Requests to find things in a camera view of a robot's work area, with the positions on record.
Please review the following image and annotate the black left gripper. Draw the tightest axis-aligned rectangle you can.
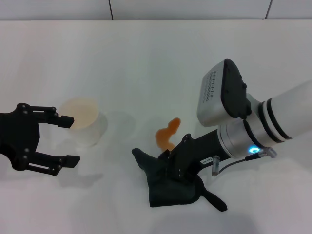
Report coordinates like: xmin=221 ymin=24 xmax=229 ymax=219
xmin=0 ymin=103 xmax=81 ymax=176

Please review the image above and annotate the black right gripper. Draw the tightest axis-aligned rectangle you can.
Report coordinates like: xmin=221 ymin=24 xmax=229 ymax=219
xmin=158 ymin=128 xmax=230 ymax=182

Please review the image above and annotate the white translucent plastic cup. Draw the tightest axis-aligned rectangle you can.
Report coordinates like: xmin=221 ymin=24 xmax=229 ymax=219
xmin=58 ymin=97 xmax=108 ymax=147

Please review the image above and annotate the dark blue rag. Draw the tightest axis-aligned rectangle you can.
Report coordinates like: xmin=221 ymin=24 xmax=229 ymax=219
xmin=132 ymin=147 xmax=229 ymax=213

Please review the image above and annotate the brown water stain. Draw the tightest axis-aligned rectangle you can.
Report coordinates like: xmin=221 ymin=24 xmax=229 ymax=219
xmin=155 ymin=117 xmax=182 ymax=151

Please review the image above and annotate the black cable with metal plug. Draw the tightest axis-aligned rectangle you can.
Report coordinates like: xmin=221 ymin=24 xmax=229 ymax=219
xmin=211 ymin=147 xmax=277 ymax=177

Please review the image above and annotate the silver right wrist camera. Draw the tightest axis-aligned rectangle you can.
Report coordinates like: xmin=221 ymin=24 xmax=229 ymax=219
xmin=196 ymin=58 xmax=253 ymax=128

